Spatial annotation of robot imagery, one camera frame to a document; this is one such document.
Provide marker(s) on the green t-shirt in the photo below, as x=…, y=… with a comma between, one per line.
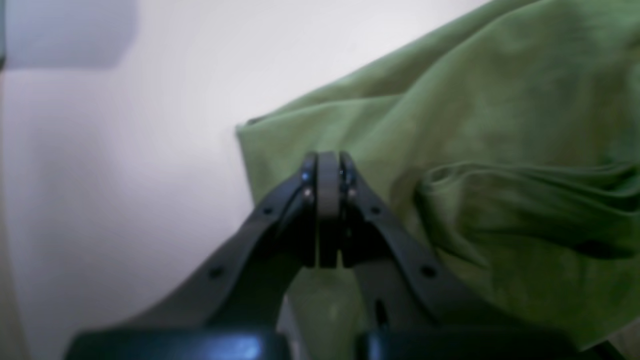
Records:
x=507, y=141

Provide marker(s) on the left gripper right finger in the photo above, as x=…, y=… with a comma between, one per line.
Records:
x=416, y=308

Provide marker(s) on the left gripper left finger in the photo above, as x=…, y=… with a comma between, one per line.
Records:
x=229, y=307

